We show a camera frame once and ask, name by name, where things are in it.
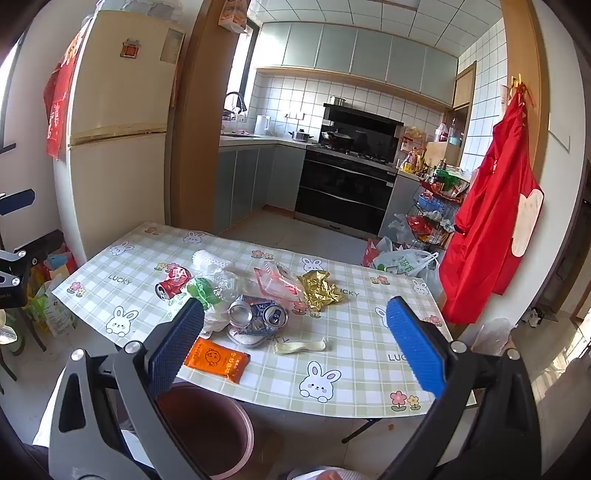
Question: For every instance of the grey kitchen cabinets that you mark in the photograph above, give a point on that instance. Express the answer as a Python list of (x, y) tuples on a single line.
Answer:
[(360, 55), (249, 180)]

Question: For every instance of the brown trash bin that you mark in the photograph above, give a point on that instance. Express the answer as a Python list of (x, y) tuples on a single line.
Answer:
[(203, 424)]

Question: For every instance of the gold foil wrapper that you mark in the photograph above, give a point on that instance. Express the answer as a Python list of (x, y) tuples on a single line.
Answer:
[(318, 288)]

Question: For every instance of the clear plastic bag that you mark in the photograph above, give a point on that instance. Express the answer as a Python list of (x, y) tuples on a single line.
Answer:
[(400, 228)]

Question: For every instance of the cream refrigerator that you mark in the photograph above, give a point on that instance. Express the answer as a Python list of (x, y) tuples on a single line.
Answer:
[(115, 184)]

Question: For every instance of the kitchen faucet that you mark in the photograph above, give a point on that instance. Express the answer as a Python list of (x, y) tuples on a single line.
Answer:
[(235, 99)]

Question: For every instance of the black built-in oven stove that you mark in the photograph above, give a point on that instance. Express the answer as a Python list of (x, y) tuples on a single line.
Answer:
[(341, 189)]

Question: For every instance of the black table leg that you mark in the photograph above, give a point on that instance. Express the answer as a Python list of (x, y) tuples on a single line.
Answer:
[(362, 429)]

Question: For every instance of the orange printed hanging packet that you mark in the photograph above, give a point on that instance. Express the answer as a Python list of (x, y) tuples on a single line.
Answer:
[(232, 14)]

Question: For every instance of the grey lower kitchen cabinets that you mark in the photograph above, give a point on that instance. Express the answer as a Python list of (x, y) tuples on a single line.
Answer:
[(249, 180)]

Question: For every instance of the white plastic bag green print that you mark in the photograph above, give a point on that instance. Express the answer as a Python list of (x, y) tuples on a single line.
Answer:
[(401, 263)]

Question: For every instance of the steel pot with lid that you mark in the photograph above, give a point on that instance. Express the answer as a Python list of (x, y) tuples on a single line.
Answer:
[(301, 136)]

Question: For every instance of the grey upper kitchen cabinets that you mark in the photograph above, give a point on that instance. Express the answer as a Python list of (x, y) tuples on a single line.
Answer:
[(360, 55)]

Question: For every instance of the black wok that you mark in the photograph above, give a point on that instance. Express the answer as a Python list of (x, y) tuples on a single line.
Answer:
[(337, 138)]

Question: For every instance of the checked rabbit print tablecloth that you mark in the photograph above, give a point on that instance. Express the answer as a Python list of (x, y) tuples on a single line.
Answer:
[(351, 323)]

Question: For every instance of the wooden box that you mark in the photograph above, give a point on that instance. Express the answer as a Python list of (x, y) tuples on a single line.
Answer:
[(441, 154)]

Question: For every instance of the white green printed bag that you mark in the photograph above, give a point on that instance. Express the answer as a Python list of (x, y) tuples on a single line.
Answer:
[(51, 307)]

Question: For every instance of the small steel pot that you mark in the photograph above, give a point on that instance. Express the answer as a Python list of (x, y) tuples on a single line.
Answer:
[(336, 100)]

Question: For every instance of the group of condiment bottles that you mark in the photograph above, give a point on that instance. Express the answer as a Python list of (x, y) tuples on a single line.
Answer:
[(413, 159)]

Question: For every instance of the red apron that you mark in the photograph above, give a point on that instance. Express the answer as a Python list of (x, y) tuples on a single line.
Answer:
[(489, 207)]

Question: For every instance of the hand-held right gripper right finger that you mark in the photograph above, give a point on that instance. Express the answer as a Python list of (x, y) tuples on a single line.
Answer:
[(415, 346)]

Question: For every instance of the black range hood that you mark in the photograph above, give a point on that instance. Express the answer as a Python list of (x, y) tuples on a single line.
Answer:
[(362, 115)]

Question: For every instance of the crushed red can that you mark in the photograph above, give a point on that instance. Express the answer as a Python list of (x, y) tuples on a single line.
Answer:
[(175, 281)]

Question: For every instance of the clear bag with red print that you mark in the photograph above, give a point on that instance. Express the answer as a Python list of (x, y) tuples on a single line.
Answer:
[(272, 281)]

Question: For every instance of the orange snack packet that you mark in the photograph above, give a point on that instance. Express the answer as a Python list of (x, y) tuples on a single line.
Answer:
[(214, 357)]

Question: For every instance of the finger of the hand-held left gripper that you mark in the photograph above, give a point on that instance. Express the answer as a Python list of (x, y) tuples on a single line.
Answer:
[(27, 256), (18, 201)]

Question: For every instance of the paper note on refrigerator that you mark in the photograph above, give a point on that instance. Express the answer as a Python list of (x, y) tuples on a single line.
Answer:
[(172, 46)]

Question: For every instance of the steel cabinet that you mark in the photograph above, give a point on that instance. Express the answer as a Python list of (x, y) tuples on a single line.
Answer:
[(397, 203)]

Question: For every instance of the red fridge magnet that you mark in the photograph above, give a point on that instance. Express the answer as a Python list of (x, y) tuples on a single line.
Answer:
[(130, 49)]

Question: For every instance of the white kettle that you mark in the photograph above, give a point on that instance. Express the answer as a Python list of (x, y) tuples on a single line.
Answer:
[(262, 124)]

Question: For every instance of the red hanging bag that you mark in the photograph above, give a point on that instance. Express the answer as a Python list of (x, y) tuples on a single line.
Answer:
[(57, 115)]

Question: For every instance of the jug with red liquid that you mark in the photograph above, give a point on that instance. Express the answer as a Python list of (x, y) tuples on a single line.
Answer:
[(442, 133)]

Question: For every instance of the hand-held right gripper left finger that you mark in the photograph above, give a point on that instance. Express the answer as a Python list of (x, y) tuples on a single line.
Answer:
[(175, 341)]

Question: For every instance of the white foam fruit net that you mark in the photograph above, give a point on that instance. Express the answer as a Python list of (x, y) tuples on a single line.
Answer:
[(207, 259)]

